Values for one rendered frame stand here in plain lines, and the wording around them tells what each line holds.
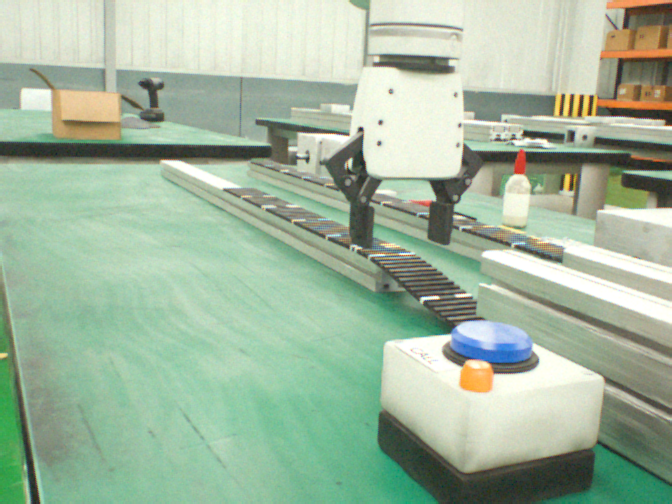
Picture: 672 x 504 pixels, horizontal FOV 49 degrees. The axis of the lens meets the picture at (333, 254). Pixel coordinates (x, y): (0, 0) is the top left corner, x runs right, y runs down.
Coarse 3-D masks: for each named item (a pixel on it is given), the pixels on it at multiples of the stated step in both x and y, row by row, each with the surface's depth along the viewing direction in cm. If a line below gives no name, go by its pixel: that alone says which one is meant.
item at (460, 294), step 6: (414, 294) 64; (420, 294) 63; (426, 294) 63; (432, 294) 64; (438, 294) 64; (444, 294) 64; (450, 294) 64; (456, 294) 65; (462, 294) 64; (468, 294) 65; (420, 300) 63; (426, 300) 62; (432, 300) 63; (438, 300) 63; (444, 300) 63; (450, 300) 63
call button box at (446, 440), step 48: (384, 384) 39; (432, 384) 34; (528, 384) 34; (576, 384) 34; (384, 432) 39; (432, 432) 35; (480, 432) 32; (528, 432) 34; (576, 432) 35; (432, 480) 35; (480, 480) 33; (528, 480) 34; (576, 480) 36
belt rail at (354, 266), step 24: (168, 168) 149; (192, 168) 144; (216, 192) 119; (240, 216) 108; (264, 216) 99; (288, 240) 91; (312, 240) 84; (336, 264) 79; (360, 264) 74; (384, 288) 72
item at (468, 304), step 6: (456, 300) 63; (462, 300) 63; (468, 300) 63; (474, 300) 63; (426, 306) 62; (432, 306) 62; (438, 306) 62; (444, 306) 62; (450, 306) 62; (456, 306) 62; (462, 306) 62; (468, 306) 62; (474, 306) 62; (432, 312) 61; (438, 312) 61
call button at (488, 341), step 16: (464, 336) 36; (480, 336) 36; (496, 336) 36; (512, 336) 36; (528, 336) 36; (464, 352) 36; (480, 352) 35; (496, 352) 35; (512, 352) 35; (528, 352) 36
